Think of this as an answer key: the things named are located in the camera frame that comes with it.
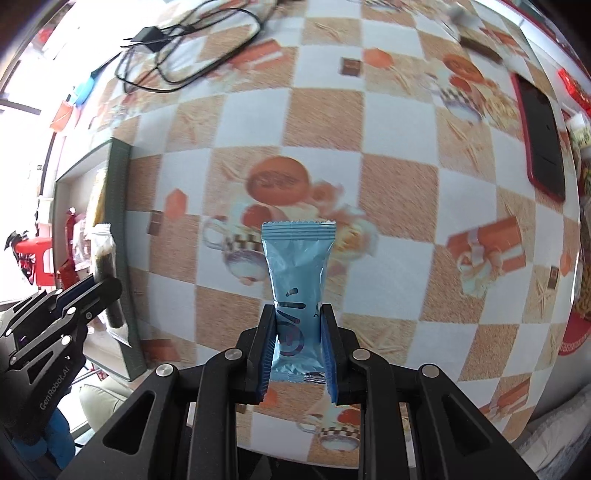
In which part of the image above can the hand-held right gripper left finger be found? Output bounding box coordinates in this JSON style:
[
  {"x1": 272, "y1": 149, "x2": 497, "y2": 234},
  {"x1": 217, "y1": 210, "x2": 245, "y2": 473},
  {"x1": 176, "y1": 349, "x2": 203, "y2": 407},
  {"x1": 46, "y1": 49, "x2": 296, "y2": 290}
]
[{"x1": 60, "y1": 305, "x2": 277, "y2": 480}]

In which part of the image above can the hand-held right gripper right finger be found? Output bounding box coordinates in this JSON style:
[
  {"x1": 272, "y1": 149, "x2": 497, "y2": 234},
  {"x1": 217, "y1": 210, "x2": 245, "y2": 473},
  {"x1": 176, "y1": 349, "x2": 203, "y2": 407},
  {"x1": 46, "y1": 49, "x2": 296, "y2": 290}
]
[{"x1": 321, "y1": 304, "x2": 532, "y2": 480}]

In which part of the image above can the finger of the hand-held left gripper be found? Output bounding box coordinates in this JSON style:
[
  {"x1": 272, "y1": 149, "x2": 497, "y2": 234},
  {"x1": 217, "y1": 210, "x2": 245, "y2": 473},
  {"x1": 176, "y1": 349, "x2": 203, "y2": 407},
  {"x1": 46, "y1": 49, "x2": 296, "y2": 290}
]
[
  {"x1": 14, "y1": 277, "x2": 123, "y2": 384},
  {"x1": 0, "y1": 278, "x2": 100, "y2": 340}
]

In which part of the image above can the dark snack packet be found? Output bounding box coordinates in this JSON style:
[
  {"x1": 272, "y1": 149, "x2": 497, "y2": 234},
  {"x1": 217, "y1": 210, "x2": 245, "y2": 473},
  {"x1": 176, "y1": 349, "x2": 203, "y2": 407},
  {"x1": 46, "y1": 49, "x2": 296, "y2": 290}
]
[{"x1": 90, "y1": 223, "x2": 130, "y2": 343}]

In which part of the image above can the blue snack packet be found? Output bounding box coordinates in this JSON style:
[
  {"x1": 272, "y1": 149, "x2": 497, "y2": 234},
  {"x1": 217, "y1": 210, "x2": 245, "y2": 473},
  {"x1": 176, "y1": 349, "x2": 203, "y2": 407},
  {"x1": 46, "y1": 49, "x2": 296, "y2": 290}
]
[{"x1": 261, "y1": 220, "x2": 337, "y2": 385}]

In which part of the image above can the green box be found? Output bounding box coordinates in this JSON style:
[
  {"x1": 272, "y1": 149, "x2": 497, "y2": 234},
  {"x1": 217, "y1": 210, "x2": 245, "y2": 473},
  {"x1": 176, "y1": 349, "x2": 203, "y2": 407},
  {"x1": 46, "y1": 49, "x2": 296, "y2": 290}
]
[{"x1": 52, "y1": 138, "x2": 148, "y2": 382}]

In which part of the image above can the red plastic stool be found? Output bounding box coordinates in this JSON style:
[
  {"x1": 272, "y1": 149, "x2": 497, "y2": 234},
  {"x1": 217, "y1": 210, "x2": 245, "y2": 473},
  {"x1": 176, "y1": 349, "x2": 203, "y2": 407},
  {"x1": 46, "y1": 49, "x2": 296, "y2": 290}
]
[{"x1": 13, "y1": 234, "x2": 55, "y2": 288}]

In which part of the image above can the clear snack packet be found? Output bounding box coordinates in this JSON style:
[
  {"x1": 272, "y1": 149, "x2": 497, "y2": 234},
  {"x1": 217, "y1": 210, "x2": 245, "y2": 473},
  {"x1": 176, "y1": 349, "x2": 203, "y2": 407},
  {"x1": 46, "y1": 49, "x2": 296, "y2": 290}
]
[{"x1": 68, "y1": 216, "x2": 94, "y2": 274}]

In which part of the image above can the beige cushion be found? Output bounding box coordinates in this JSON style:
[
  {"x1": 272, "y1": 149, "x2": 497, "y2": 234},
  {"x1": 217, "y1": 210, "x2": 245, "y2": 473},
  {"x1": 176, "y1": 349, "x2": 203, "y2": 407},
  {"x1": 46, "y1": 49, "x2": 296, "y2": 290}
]
[{"x1": 80, "y1": 375, "x2": 140, "y2": 431}]

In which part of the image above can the yellow snack packet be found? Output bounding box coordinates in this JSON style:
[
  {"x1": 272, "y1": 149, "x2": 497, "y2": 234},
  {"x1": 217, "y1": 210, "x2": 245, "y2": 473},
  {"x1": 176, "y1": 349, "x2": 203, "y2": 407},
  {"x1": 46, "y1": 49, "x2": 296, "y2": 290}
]
[{"x1": 87, "y1": 167, "x2": 110, "y2": 228}]

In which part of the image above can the orange plastic item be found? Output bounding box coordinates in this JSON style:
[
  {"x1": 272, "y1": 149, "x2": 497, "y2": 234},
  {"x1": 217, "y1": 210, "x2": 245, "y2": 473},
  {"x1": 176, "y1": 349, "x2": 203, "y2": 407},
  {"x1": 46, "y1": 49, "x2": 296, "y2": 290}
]
[{"x1": 50, "y1": 98, "x2": 78, "y2": 133}]

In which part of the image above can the blue plastic item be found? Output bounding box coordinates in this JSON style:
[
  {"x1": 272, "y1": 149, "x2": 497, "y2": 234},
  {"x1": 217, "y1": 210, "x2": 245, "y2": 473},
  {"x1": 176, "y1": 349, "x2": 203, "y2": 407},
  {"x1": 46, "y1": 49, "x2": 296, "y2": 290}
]
[{"x1": 75, "y1": 75, "x2": 96, "y2": 105}]

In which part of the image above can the white cushion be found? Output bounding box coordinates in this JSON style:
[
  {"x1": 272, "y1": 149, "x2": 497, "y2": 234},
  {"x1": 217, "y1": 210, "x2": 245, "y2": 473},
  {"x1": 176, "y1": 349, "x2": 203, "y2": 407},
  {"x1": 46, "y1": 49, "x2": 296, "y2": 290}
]
[{"x1": 512, "y1": 391, "x2": 591, "y2": 463}]

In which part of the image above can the red round mat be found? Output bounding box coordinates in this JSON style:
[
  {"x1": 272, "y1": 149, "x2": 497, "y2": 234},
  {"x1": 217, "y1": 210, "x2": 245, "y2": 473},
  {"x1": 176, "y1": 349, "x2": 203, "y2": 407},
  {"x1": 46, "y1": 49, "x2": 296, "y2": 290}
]
[{"x1": 558, "y1": 318, "x2": 591, "y2": 357}]

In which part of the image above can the black charger adaptor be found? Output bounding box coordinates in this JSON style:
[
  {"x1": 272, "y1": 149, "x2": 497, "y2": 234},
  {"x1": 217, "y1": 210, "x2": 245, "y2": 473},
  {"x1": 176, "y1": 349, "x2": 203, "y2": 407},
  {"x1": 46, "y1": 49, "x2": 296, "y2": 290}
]
[{"x1": 121, "y1": 26, "x2": 170, "y2": 52}]

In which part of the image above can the phone in red case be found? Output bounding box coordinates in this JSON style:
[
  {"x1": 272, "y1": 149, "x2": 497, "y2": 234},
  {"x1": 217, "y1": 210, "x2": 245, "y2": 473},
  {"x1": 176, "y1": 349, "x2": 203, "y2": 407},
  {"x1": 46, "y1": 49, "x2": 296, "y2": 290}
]
[{"x1": 510, "y1": 72, "x2": 568, "y2": 202}]

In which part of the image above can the brown snack bar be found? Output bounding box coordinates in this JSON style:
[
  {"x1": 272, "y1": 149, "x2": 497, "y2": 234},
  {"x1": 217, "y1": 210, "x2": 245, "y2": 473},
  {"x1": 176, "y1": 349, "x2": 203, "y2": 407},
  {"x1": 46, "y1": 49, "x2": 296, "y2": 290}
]
[{"x1": 458, "y1": 35, "x2": 505, "y2": 64}]

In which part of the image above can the shiny red packet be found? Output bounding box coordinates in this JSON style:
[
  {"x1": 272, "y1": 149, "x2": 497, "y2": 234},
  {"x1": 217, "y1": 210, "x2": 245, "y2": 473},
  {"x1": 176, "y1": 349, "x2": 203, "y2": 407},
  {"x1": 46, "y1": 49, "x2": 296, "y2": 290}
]
[{"x1": 555, "y1": 67, "x2": 591, "y2": 112}]

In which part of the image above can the black cable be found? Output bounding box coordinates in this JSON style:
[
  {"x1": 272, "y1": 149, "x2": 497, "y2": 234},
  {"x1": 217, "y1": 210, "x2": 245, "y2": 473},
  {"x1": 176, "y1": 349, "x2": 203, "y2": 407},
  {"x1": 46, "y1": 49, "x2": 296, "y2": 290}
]
[{"x1": 115, "y1": 0, "x2": 279, "y2": 94}]

